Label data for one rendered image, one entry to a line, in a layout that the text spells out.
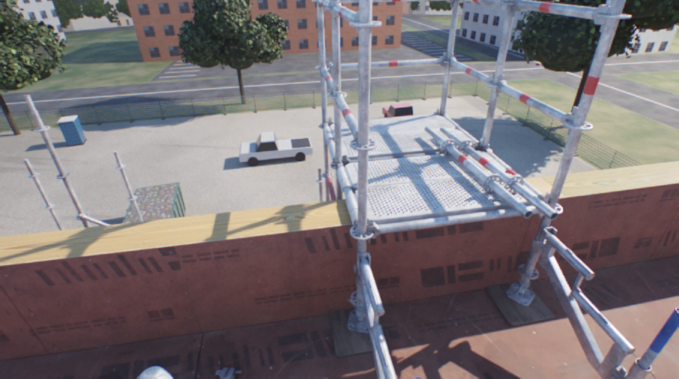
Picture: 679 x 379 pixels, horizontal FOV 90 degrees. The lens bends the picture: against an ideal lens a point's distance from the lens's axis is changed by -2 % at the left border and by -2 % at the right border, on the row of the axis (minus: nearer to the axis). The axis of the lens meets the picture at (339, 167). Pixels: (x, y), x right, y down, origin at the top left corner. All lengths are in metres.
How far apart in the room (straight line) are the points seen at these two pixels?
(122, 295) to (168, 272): 0.30
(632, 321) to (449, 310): 1.12
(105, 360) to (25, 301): 0.54
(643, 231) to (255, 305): 2.66
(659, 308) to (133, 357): 3.27
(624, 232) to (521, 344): 1.11
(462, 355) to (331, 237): 1.01
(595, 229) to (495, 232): 0.76
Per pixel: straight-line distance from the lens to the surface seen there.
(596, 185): 2.73
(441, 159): 2.49
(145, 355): 2.52
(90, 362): 2.65
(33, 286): 2.43
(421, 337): 2.34
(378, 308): 1.67
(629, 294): 3.11
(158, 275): 2.15
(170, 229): 2.12
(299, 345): 2.28
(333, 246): 1.99
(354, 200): 2.00
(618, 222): 2.95
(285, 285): 2.16
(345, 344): 2.25
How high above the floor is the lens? 1.89
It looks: 29 degrees down
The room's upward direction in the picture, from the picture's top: 1 degrees counter-clockwise
